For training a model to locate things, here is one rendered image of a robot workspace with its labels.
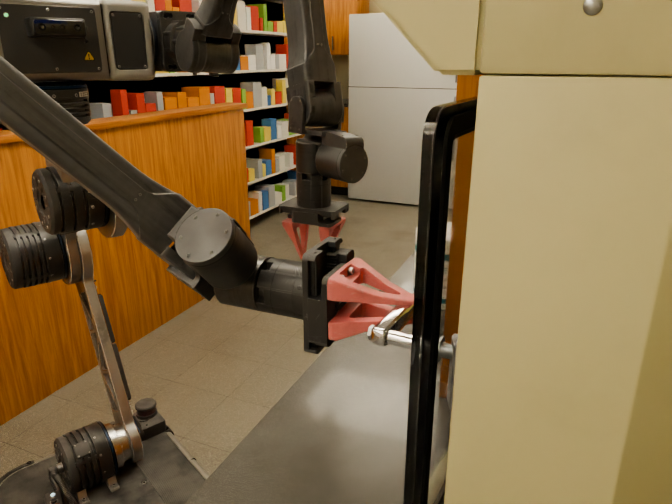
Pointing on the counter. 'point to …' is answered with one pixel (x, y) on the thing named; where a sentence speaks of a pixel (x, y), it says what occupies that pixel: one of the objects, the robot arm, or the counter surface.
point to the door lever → (397, 317)
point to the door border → (432, 282)
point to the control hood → (441, 31)
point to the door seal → (440, 283)
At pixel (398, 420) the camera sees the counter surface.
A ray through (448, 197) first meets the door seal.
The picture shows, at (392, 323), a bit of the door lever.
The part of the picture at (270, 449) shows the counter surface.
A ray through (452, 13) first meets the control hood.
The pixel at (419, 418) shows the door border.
